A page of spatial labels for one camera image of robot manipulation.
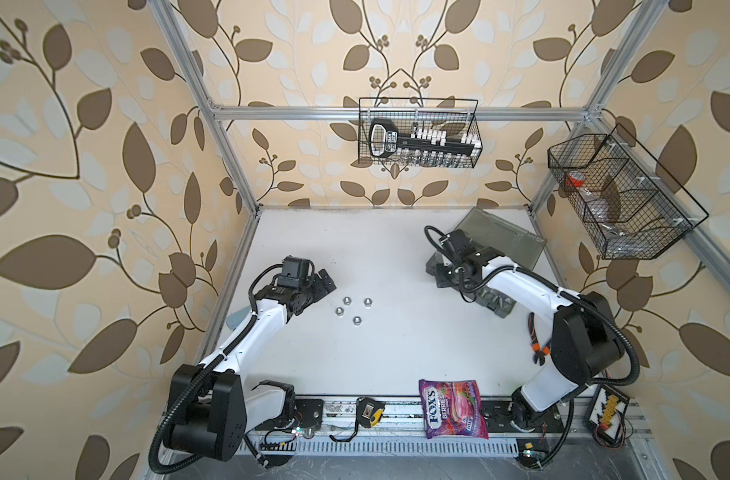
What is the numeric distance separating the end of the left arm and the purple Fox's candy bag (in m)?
0.39

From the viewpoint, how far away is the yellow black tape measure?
2.41 feet

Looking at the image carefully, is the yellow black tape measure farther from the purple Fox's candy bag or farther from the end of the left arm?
the end of the left arm

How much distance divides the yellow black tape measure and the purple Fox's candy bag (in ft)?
0.40

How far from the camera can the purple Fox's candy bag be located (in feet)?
2.36

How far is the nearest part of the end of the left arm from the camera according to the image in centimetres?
61

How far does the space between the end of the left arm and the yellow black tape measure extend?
30 cm
